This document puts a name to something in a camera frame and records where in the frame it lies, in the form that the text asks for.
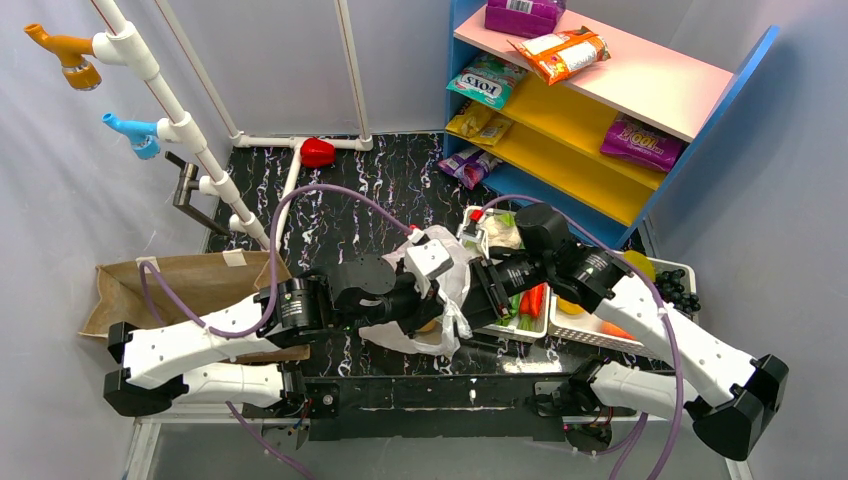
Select yellow pear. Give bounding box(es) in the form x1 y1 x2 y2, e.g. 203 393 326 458
415 320 440 334

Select white plastic grocery bag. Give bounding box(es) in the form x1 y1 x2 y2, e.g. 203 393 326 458
358 225 474 358

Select brown paper bag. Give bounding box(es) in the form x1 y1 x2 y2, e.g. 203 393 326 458
79 250 313 364

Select orange snack bag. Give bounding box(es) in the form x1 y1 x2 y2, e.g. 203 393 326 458
510 26 611 85

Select purple snack bag top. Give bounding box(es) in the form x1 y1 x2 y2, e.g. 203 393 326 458
484 0 566 38

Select purple snack bag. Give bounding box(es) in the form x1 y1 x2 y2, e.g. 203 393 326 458
438 147 502 190
599 113 687 173
484 0 566 38

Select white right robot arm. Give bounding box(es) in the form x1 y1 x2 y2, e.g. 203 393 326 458
462 201 789 461

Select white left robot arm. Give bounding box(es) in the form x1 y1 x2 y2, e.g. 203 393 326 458
103 239 455 417

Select purple snack bag bottom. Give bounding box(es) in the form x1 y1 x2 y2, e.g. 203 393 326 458
438 147 502 190

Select purple snack bag right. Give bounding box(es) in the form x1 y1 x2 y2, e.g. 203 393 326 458
599 113 687 173

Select green Fox's candy bag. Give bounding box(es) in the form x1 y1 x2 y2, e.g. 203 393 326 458
446 52 527 111

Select green chili pepper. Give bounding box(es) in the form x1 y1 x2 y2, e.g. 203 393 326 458
509 294 523 320

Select orange carrot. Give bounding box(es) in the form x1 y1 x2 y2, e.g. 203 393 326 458
519 283 547 319

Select white vegetable basket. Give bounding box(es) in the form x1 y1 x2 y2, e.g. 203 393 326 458
457 206 550 344

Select white cauliflower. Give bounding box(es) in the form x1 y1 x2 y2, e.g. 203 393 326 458
480 213 522 249

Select white fruit basket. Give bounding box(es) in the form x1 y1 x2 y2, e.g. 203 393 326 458
548 251 696 359

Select yellow lemon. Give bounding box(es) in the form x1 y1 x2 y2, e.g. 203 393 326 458
556 298 585 316

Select orange peach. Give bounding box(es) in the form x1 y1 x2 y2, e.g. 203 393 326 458
600 322 635 340

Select yellow starfruit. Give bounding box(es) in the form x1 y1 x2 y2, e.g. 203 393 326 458
622 250 656 282

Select red pepper toy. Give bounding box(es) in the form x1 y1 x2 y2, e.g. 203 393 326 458
299 137 336 169

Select yellow snack packet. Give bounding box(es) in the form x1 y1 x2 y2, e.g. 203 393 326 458
445 100 513 146

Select black grapes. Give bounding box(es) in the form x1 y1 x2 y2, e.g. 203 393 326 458
654 268 701 317

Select colourful wooden shelf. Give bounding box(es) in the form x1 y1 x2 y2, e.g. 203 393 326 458
485 11 779 247

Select dark metal hook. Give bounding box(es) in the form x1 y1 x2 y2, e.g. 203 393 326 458
164 151 229 236

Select blue pipe hook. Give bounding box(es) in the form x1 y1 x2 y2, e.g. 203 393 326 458
101 112 160 160

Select orange pipe hook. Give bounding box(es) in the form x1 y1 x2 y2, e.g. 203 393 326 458
24 23 102 91

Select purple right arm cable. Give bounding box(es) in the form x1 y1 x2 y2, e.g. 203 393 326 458
473 193 685 480

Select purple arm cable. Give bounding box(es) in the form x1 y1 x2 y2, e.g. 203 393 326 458
473 193 685 480
137 184 415 480

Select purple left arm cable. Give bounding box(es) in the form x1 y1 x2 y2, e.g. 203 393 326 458
137 184 415 480

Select aluminium base frame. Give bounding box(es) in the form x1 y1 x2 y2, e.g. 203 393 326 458
125 370 753 480

